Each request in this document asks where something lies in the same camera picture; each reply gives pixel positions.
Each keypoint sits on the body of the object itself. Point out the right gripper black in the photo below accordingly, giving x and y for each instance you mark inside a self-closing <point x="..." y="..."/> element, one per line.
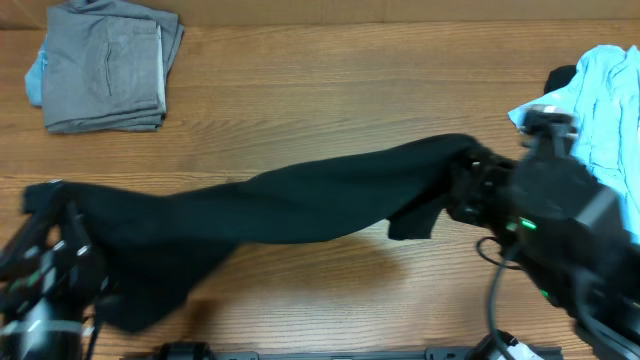
<point x="473" y="180"/>

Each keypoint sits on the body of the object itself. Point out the black polo shirt with logo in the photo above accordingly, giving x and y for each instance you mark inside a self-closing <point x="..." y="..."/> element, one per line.
<point x="159" y="247"/>

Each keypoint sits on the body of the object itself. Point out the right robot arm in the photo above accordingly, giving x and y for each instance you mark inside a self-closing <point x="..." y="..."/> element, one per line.
<point x="561" y="226"/>

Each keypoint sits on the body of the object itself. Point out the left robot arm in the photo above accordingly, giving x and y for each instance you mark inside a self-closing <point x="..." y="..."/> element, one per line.
<point x="50" y="274"/>

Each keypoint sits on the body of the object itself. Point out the black garment under blue shirt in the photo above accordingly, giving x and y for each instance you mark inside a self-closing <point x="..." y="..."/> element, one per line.
<point x="559" y="78"/>

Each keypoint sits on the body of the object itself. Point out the light blue t-shirt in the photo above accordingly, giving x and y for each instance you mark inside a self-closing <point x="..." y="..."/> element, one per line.
<point x="603" y="96"/>

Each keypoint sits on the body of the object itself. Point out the folded grey trousers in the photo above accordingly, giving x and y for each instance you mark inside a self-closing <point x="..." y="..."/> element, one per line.
<point x="107" y="66"/>

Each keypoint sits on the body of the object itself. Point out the folded blue garment under trousers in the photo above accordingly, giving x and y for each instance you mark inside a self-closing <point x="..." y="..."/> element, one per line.
<point x="34" y="77"/>

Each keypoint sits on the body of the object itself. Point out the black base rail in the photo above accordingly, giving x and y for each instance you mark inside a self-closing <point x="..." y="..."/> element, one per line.
<point x="202" y="351"/>

